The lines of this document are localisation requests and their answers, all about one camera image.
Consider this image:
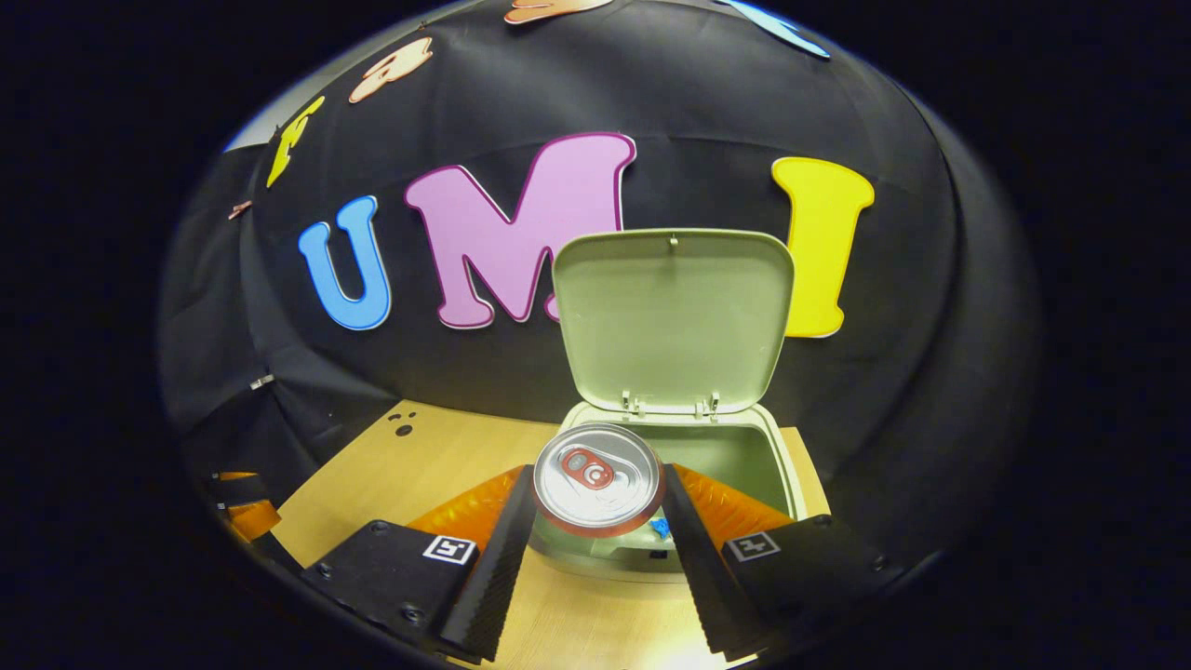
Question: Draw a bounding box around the red pop can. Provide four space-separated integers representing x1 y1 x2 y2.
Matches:
533 423 663 539

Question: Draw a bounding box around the green desktop garbage bin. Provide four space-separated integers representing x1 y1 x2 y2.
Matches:
530 228 809 583

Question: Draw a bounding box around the black backdrop cloth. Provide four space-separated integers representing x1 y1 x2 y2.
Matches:
158 0 1038 578

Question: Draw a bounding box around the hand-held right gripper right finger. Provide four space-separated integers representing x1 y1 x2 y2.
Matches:
659 462 890 657

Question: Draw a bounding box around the wooden desktop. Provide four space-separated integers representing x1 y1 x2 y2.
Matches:
270 400 834 670

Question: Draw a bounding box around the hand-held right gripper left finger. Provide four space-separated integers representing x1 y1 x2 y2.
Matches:
300 463 539 663

